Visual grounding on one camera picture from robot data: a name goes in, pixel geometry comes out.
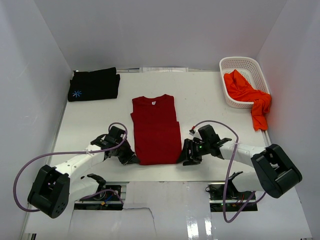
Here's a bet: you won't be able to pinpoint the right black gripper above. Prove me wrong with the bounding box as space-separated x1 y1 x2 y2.
176 138 210 166

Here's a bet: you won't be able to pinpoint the red t shirt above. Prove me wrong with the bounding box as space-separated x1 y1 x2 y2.
130 94 182 166

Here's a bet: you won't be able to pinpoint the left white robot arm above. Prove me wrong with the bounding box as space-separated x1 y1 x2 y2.
27 122 139 219

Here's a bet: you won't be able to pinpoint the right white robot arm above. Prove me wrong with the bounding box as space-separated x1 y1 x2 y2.
177 124 303 200

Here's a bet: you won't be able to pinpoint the folded black t shirt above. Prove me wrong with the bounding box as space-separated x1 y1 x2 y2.
67 67 121 102

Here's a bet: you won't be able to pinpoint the orange t shirt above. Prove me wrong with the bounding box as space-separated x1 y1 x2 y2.
223 69 272 131

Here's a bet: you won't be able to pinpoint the white papers at back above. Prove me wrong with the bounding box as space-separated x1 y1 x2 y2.
139 67 189 73

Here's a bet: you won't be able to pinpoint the white plastic basket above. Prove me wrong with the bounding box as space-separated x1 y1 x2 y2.
219 56 270 109

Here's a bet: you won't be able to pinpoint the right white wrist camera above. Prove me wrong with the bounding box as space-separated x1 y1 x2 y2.
189 128 200 137

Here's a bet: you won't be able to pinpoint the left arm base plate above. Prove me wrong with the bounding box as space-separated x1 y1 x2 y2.
74 184 127 211

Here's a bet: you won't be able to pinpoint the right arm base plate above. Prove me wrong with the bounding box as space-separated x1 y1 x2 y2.
207 183 258 213

